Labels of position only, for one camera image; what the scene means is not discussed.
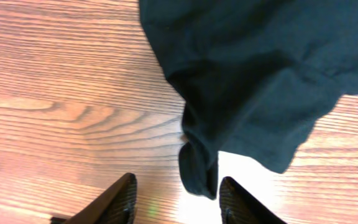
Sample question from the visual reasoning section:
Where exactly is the black t-shirt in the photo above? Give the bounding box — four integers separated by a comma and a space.
139, 0, 358, 199

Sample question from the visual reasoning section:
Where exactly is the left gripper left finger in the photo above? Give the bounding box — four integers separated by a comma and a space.
50, 173, 137, 224

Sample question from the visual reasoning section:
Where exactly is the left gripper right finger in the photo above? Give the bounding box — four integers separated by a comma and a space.
219, 177, 286, 224

